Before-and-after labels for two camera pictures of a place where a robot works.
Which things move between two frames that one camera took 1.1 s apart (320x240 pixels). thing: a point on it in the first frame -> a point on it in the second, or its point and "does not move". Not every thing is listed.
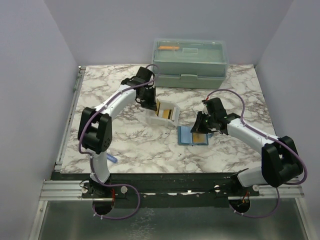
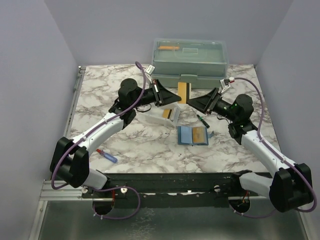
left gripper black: (151, 104) -> (162, 96)
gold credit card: (158, 103) -> (182, 92)
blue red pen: (111, 158) does not move
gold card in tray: (165, 113) does not move
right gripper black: (198, 127) -> (206, 103)
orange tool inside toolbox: (169, 47) does not move
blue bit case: (186, 137) does not move
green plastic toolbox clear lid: (189, 63) does not move
